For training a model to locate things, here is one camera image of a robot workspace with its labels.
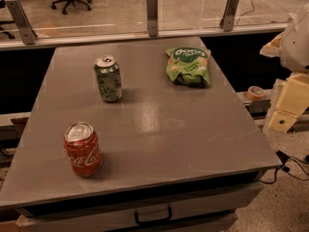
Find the red Coca-Cola can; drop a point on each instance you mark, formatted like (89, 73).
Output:
(82, 148)

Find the roll of tan tape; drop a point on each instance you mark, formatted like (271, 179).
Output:
(255, 93)

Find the right metal bracket post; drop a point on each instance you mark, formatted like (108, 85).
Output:
(228, 18)

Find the green soda can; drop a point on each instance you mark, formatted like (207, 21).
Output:
(108, 77)

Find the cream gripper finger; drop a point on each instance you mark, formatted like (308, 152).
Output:
(272, 48)
(292, 102)

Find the metal bracket post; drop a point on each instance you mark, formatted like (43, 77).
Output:
(152, 18)
(228, 18)
(26, 32)

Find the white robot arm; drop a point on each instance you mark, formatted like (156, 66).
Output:
(292, 47)

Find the middle metal bracket post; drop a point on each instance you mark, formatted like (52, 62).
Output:
(152, 18)

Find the black drawer handle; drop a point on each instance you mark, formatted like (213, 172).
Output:
(154, 215)

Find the white drawer front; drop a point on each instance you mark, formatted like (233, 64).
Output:
(212, 210)

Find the left metal bracket post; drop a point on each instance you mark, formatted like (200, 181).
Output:
(26, 32)

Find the green chip bag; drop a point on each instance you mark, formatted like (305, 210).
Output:
(189, 66)

